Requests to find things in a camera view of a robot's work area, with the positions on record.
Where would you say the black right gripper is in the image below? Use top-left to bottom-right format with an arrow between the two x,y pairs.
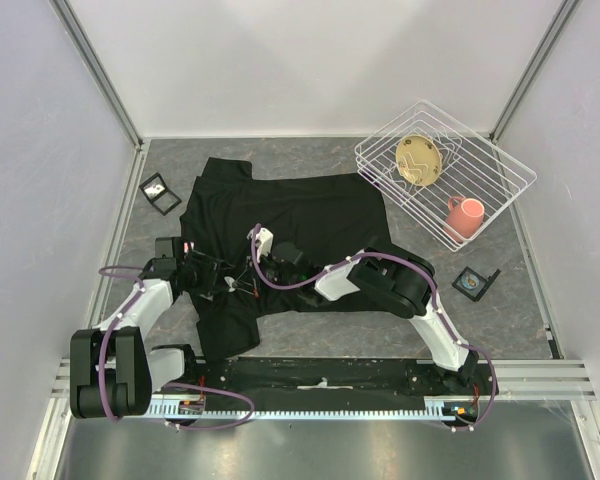
233,250 -> 299,298

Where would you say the black t-shirt garment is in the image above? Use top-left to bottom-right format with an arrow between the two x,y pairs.
180,158 -> 391,361

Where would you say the white portrait round brooch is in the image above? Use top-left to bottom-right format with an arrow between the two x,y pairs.
463,277 -> 477,289

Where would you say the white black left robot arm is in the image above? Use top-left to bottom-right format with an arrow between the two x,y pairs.
69,237 -> 234,420

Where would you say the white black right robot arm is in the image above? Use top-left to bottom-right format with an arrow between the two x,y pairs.
249,238 -> 478,394

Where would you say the open black box left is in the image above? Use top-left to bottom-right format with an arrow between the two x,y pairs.
139,172 -> 182,216

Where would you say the open black box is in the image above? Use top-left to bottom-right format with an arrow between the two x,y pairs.
452,267 -> 501,302
139,172 -> 182,216

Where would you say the yellow patterned plate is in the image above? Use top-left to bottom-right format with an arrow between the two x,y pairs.
395,134 -> 442,187

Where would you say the pink ceramic mug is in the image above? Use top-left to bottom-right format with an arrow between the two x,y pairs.
444,196 -> 485,244

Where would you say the open black box right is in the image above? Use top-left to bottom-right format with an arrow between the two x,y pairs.
452,267 -> 501,302

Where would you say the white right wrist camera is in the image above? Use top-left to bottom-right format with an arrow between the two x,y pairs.
247,225 -> 274,262

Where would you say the slotted cable duct rail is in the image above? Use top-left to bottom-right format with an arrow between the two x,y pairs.
143,395 -> 470,422

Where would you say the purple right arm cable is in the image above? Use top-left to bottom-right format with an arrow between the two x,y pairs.
249,222 -> 498,434

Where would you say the white wire dish rack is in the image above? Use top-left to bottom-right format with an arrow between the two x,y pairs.
354,100 -> 537,252

